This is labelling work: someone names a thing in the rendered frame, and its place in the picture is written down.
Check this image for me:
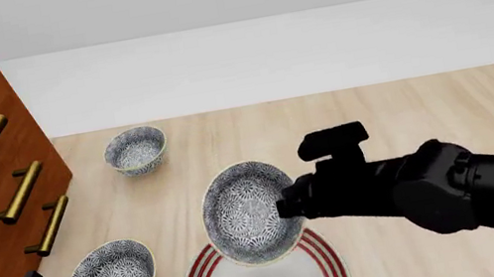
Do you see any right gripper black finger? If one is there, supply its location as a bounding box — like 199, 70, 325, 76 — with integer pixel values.
273, 189, 310, 222

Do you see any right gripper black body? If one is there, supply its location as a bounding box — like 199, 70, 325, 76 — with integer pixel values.
279, 158, 394, 231

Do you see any small patterned bowl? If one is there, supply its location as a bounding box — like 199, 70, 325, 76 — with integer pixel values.
99, 122, 174, 183

